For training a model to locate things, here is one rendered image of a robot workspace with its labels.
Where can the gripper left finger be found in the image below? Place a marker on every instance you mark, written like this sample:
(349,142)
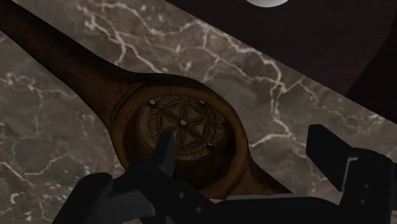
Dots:
(149,189)

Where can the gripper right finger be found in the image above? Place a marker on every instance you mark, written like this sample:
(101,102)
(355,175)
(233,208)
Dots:
(369,186)

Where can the carved brown wooden ladle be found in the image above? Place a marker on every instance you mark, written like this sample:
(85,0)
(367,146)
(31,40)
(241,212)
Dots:
(93,77)

